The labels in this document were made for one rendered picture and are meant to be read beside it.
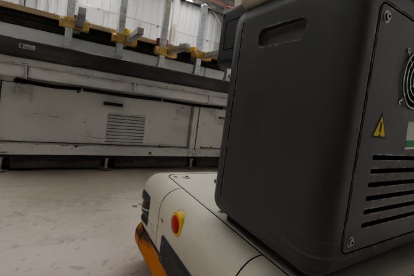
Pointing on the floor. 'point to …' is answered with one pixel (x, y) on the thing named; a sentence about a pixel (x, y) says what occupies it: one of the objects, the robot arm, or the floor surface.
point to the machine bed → (100, 112)
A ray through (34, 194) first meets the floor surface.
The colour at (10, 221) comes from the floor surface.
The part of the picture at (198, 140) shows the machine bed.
